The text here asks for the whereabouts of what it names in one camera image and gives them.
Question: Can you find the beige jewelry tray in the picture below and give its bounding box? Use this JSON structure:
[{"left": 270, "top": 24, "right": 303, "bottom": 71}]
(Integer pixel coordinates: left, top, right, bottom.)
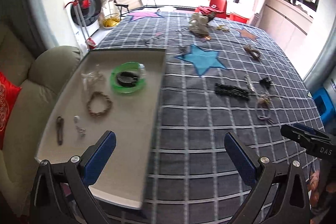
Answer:
[{"left": 35, "top": 48, "right": 166, "bottom": 209}]

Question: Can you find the beige sideboard cabinet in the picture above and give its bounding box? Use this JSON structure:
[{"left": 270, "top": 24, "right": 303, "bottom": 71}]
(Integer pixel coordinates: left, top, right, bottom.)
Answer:
[{"left": 259, "top": 0, "right": 313, "bottom": 57}]

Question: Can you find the brown snap hair clip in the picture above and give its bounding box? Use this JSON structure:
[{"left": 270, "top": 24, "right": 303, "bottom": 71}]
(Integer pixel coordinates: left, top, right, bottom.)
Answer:
[{"left": 56, "top": 116, "right": 64, "bottom": 145}]

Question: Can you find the blue plastic stool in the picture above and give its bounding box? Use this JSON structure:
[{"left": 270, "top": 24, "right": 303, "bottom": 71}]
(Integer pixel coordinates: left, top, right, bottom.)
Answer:
[{"left": 313, "top": 87, "right": 335, "bottom": 125}]

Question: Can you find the clear plastic hair claw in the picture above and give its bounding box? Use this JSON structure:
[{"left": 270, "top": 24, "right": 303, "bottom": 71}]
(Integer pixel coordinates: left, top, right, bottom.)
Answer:
[{"left": 80, "top": 64, "right": 105, "bottom": 92}]

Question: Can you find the red plastic chair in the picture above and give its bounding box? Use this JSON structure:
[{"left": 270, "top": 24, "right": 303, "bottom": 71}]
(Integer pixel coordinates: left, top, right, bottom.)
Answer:
[{"left": 195, "top": 0, "right": 227, "bottom": 19}]

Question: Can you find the black hair claw clip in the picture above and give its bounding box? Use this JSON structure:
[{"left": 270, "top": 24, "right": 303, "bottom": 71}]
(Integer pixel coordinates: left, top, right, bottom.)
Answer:
[{"left": 259, "top": 77, "right": 273, "bottom": 90}]

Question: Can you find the round gold keychain charm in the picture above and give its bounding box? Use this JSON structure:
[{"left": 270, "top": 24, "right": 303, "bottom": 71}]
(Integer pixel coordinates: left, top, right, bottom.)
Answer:
[{"left": 255, "top": 94, "right": 273, "bottom": 124}]

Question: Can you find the grey checked bed cover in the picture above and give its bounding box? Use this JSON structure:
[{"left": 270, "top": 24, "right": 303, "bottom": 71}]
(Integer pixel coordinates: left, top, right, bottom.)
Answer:
[{"left": 99, "top": 12, "right": 323, "bottom": 223}]

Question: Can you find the folding camp chair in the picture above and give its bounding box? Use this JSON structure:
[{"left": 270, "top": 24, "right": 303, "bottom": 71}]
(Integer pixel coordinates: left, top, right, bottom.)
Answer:
[{"left": 114, "top": 0, "right": 157, "bottom": 18}]

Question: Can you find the red handled broom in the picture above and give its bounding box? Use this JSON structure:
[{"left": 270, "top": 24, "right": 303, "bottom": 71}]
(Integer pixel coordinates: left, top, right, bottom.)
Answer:
[{"left": 64, "top": 0, "right": 96, "bottom": 51}]

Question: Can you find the yellow basket with bananas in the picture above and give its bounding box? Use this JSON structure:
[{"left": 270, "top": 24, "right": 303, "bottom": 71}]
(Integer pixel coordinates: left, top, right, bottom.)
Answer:
[{"left": 102, "top": 14, "right": 121, "bottom": 30}]

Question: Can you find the green leather sofa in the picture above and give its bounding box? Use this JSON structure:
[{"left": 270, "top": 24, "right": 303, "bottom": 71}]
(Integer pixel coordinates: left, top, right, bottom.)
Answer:
[{"left": 1, "top": 23, "right": 81, "bottom": 217}]

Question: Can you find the black spiral tie in tray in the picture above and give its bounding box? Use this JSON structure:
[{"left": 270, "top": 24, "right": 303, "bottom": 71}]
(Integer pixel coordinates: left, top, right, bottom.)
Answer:
[{"left": 116, "top": 71, "right": 139, "bottom": 88}]

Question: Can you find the red plastic bin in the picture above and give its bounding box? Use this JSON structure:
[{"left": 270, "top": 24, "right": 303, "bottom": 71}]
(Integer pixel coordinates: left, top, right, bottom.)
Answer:
[{"left": 229, "top": 12, "right": 249, "bottom": 24}]

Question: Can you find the brown spiral hair tie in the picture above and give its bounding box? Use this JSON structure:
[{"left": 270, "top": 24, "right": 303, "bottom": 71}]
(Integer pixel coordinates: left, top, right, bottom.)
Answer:
[{"left": 243, "top": 44, "right": 263, "bottom": 60}]

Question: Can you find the silver charm with grey disc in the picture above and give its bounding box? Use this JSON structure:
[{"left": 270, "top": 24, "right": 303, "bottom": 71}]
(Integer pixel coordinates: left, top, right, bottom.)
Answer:
[{"left": 73, "top": 115, "right": 86, "bottom": 136}]

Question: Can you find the brown braided bracelet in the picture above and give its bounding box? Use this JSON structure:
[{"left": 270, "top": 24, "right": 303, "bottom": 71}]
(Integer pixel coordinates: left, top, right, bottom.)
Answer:
[{"left": 86, "top": 91, "right": 113, "bottom": 117}]

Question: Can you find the red embroidered cushion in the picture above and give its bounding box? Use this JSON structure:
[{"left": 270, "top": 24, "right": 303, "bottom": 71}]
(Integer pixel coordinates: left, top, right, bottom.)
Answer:
[{"left": 0, "top": 73, "right": 22, "bottom": 149}]

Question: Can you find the black spiral hair tie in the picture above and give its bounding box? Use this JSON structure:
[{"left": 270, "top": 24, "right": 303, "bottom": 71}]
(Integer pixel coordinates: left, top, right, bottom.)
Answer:
[{"left": 214, "top": 82, "right": 251, "bottom": 102}]

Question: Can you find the white washing machine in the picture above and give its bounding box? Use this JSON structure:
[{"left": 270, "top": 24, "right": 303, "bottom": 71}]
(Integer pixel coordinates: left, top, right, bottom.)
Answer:
[{"left": 64, "top": 0, "right": 102, "bottom": 53}]

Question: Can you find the dark patterned bow scrunchie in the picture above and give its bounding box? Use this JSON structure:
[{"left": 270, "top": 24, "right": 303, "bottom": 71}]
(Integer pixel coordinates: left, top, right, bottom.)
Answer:
[{"left": 206, "top": 12, "right": 217, "bottom": 22}]

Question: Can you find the gold hair clip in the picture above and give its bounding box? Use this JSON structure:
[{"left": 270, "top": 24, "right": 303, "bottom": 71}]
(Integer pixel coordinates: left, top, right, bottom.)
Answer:
[{"left": 215, "top": 24, "right": 230, "bottom": 32}]

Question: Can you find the green plastic bangle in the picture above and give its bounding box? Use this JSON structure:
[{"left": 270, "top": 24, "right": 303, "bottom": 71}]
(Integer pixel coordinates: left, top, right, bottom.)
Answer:
[{"left": 110, "top": 62, "right": 146, "bottom": 94}]

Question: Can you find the silver beaded hair pin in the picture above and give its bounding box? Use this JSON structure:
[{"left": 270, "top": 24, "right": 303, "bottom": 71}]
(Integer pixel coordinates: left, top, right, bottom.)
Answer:
[{"left": 244, "top": 75, "right": 256, "bottom": 94}]

